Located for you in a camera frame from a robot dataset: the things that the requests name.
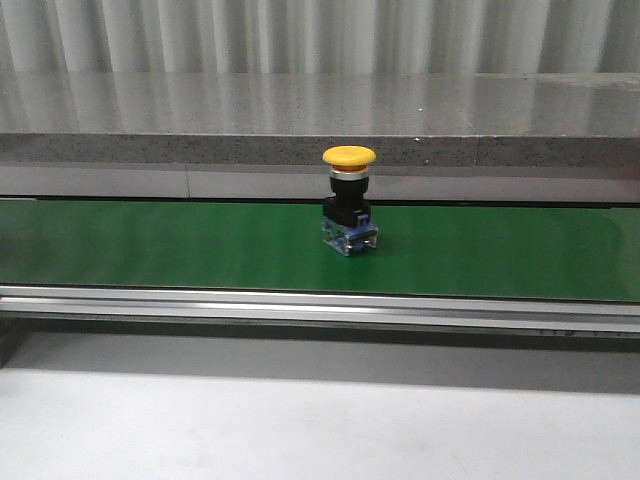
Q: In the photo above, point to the white conveyor rear rail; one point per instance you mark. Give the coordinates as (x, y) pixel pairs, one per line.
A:
(271, 182)

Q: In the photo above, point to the aluminium conveyor front rail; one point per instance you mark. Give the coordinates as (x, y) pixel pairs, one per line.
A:
(270, 308)

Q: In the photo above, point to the green conveyor belt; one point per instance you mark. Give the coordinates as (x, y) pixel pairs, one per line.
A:
(554, 253)

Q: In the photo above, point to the white pleated curtain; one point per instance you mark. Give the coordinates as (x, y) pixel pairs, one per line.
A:
(360, 37)

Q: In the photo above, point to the grey stone counter slab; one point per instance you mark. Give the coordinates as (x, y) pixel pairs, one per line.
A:
(428, 120)

